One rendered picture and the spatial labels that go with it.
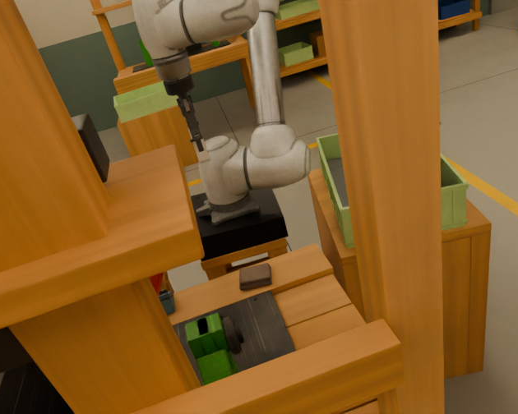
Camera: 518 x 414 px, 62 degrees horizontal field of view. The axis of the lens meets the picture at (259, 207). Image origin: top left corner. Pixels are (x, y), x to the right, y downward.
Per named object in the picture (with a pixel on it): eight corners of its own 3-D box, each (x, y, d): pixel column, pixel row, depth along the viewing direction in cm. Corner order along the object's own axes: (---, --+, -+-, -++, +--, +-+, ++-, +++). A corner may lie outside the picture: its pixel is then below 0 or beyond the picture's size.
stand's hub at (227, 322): (228, 336, 91) (219, 311, 87) (242, 331, 91) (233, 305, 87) (235, 364, 84) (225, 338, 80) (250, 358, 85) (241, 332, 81)
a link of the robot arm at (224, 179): (212, 185, 169) (197, 133, 158) (257, 181, 165) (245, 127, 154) (202, 208, 156) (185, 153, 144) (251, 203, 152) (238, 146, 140)
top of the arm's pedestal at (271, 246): (199, 225, 184) (196, 217, 182) (271, 204, 184) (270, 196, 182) (203, 271, 156) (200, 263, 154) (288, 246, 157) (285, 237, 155)
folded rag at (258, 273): (240, 291, 129) (237, 283, 128) (240, 273, 136) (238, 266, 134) (272, 284, 128) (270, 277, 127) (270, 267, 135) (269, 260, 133)
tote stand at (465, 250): (330, 291, 246) (307, 171, 206) (420, 270, 244) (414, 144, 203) (364, 396, 188) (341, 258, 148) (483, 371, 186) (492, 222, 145)
